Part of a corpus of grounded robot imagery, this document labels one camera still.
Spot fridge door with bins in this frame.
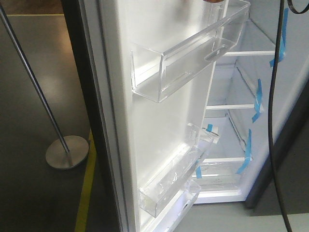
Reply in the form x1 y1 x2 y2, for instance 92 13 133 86
60 0 251 232

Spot red yellow apple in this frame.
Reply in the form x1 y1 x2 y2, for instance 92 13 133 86
203 0 224 3

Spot clear upper door bin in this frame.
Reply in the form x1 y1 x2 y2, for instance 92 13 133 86
128 0 250 103

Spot clear door bin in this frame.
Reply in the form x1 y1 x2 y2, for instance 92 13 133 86
153 180 201 232
138 124 214 217
128 0 250 103

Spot white paper packet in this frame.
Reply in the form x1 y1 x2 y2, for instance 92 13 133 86
202 124 220 144

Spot clear middle door bin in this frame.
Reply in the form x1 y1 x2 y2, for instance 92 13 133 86
138 124 214 217

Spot clear lower door bin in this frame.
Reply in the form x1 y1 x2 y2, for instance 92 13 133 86
153 180 201 232

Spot silver stanchion post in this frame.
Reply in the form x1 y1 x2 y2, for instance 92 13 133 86
0 6 89 170

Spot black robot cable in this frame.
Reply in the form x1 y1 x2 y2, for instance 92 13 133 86
269 0 309 232

